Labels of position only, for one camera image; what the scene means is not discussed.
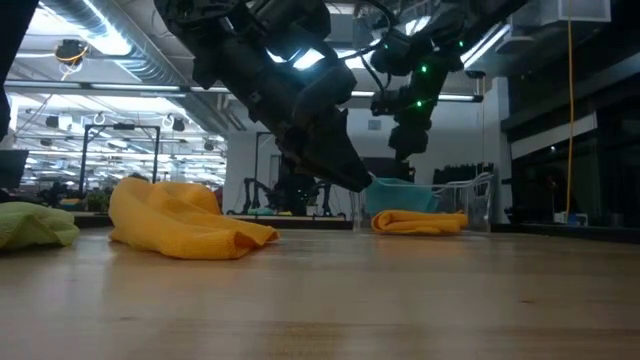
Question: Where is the dark computer monitor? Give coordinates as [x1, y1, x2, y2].
[0, 148, 30, 190]

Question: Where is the green microfiber towel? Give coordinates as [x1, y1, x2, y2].
[0, 200, 81, 252]

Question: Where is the black gantry frame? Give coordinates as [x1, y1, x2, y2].
[79, 123, 161, 199]

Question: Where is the orange microfiber towel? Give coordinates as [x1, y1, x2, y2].
[107, 176, 281, 262]
[370, 209, 470, 237]

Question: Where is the black wall screen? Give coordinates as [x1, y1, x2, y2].
[369, 157, 416, 184]

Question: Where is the yellow hanging cable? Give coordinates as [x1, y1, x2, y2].
[564, 19, 575, 217]

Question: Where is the silver ceiling duct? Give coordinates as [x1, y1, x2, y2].
[39, 0, 231, 134]

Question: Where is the teal microfiber towel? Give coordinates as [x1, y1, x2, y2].
[364, 177, 442, 217]

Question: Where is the white ceiling box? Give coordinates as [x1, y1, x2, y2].
[507, 0, 612, 27]

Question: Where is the person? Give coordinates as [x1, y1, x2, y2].
[279, 167, 317, 217]

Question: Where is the long ceiling light bar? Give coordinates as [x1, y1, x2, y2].
[0, 78, 485, 104]

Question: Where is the clear plastic bin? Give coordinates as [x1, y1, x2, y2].
[349, 171, 497, 234]

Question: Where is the black round ceiling device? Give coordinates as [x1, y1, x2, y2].
[53, 38, 90, 69]

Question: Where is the white blue floor box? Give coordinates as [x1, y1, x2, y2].
[553, 212, 590, 226]

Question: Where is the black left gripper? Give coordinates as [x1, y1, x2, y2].
[214, 34, 374, 194]

